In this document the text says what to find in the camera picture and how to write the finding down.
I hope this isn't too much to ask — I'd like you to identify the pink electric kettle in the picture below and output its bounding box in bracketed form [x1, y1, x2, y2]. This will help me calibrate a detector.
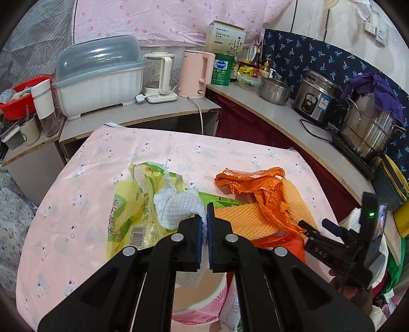
[177, 49, 216, 99]

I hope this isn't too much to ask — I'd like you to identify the yellow label jar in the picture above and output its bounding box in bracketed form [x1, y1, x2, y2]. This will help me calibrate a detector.
[238, 59, 254, 79]

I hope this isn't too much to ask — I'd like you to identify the pink floral paper cup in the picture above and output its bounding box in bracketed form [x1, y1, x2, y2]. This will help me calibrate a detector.
[171, 271, 229, 324]

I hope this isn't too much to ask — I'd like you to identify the white and green carton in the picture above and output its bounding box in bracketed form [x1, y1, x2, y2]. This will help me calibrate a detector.
[204, 21, 246, 56]

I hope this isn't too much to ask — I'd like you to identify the large steel steamer pot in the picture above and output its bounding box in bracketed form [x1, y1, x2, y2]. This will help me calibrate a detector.
[339, 92, 406, 162]

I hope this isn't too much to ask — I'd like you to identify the small steel pot with lid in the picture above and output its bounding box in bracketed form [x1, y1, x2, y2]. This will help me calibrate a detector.
[259, 75, 293, 104]

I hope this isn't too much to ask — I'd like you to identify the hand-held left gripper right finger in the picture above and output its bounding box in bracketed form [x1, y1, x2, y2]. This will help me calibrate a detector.
[206, 202, 374, 332]

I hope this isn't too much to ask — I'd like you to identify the red plastic basin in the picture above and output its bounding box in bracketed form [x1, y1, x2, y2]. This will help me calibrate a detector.
[0, 76, 53, 120]

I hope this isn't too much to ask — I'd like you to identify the white blender cup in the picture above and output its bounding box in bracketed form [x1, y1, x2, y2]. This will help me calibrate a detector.
[30, 79, 60, 137]

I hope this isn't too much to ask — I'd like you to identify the yellow plastic container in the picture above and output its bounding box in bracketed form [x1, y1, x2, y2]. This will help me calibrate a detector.
[393, 198, 409, 238]

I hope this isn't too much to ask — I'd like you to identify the purple cloth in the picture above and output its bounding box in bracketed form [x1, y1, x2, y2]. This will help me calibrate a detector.
[342, 72, 405, 123]

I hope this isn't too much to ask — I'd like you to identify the white kettle cord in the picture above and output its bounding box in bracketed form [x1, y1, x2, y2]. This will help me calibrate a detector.
[188, 97, 205, 135]

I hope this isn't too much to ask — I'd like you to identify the green tin can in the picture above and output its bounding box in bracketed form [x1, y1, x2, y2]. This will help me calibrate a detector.
[211, 53, 235, 87]

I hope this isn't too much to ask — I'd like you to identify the black induction cooker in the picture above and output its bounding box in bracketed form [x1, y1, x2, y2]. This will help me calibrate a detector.
[332, 136, 382, 179]

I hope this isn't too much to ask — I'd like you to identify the dark sauce bottle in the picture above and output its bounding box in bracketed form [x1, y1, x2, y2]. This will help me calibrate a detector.
[252, 48, 261, 79]

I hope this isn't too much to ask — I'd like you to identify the teal and yellow basin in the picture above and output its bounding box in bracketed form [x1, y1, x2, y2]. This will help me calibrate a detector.
[379, 155, 409, 211]

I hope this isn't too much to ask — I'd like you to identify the white mug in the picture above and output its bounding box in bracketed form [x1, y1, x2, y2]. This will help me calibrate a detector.
[19, 115, 40, 147]

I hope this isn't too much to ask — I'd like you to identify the grey patterned cloth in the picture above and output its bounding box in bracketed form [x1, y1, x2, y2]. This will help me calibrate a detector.
[0, 0, 75, 93]

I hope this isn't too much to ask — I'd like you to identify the pink dotted sheet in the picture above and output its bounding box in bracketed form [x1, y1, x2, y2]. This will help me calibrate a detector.
[72, 0, 272, 47]

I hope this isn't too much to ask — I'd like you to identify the grey floral blanket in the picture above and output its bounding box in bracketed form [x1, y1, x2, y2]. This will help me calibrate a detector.
[0, 172, 39, 278]

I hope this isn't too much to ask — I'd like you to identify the person's right hand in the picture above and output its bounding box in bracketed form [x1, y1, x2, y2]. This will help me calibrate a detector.
[329, 268, 374, 316]

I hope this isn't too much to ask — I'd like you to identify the black power cable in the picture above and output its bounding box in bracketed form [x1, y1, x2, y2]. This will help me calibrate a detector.
[299, 119, 339, 141]

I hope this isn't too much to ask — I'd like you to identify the clear food container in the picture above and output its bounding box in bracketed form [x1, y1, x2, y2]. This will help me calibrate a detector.
[236, 75, 261, 91]

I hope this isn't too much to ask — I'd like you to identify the navy printed cloth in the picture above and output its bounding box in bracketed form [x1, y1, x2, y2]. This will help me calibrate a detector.
[262, 29, 409, 179]

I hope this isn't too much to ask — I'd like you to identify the yellow-green plastic bag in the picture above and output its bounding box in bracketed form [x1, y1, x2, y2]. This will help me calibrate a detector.
[110, 162, 199, 256]

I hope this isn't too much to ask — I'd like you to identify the green tea carton box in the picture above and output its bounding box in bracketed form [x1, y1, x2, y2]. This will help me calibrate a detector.
[196, 191, 253, 209]

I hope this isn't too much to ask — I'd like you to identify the white paper towel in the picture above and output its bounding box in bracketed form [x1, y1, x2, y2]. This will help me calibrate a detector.
[153, 188, 210, 288]

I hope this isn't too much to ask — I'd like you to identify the white low cabinet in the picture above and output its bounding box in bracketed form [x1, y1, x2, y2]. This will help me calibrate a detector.
[59, 95, 222, 163]

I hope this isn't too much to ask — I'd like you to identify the orange plastic bag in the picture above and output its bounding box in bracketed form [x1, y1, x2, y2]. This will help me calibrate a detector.
[214, 167, 307, 235]

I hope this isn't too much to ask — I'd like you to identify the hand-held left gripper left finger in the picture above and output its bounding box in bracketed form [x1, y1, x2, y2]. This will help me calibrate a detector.
[38, 215, 206, 332]

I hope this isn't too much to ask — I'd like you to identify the orange foam fruit net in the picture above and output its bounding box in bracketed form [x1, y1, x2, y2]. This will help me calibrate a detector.
[212, 179, 320, 240]

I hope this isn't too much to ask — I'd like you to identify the white wall socket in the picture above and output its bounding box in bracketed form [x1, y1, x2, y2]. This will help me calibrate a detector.
[364, 22, 387, 45]

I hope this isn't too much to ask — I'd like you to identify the steel rice cooker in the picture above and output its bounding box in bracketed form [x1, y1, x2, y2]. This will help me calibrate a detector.
[292, 69, 342, 125]

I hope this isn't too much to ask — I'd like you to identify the green plastic bag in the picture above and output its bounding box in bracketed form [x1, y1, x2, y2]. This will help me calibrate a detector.
[382, 252, 405, 296]

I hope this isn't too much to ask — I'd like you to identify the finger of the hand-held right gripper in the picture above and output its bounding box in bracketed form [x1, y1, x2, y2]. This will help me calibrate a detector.
[321, 218, 350, 238]
[298, 221, 344, 260]

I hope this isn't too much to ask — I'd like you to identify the pink printed tablecloth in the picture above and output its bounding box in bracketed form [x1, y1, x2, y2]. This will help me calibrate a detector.
[15, 124, 344, 332]

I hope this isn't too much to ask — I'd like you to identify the glass kettle white handle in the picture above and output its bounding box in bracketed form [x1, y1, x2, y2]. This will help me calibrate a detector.
[142, 52, 178, 103]

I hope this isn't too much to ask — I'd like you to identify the white dish box grey lid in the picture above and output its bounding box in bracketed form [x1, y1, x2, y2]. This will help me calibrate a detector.
[53, 35, 146, 120]

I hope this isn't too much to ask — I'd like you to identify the red plastic bag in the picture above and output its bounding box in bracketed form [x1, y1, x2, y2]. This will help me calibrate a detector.
[251, 231, 305, 262]

